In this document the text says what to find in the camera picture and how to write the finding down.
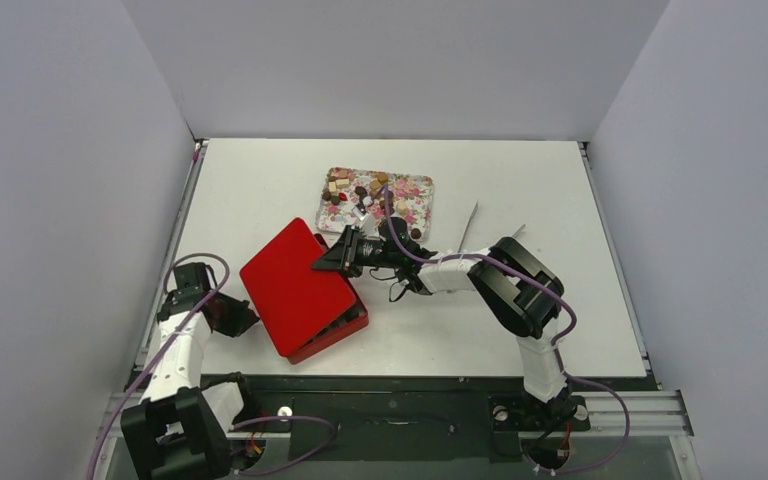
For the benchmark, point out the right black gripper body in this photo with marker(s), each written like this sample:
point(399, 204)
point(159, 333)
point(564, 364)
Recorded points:
point(347, 251)

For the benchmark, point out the red box lid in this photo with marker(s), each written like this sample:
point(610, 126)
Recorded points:
point(268, 275)

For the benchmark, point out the floral serving tray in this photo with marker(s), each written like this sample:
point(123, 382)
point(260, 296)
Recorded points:
point(405, 195)

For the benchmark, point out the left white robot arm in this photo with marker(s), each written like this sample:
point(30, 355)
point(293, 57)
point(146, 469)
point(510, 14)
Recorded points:
point(172, 371)

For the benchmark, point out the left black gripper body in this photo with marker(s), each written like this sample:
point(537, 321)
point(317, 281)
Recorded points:
point(233, 313)

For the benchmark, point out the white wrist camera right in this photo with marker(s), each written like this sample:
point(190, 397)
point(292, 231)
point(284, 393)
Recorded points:
point(365, 220)

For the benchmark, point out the red chocolate box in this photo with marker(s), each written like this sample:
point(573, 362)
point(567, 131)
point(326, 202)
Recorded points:
point(334, 331)

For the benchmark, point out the metal tweezers on table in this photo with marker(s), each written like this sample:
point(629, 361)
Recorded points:
point(469, 221)

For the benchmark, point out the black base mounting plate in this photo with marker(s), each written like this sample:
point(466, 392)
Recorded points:
point(259, 426)

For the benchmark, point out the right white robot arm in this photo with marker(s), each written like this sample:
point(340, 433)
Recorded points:
point(524, 296)

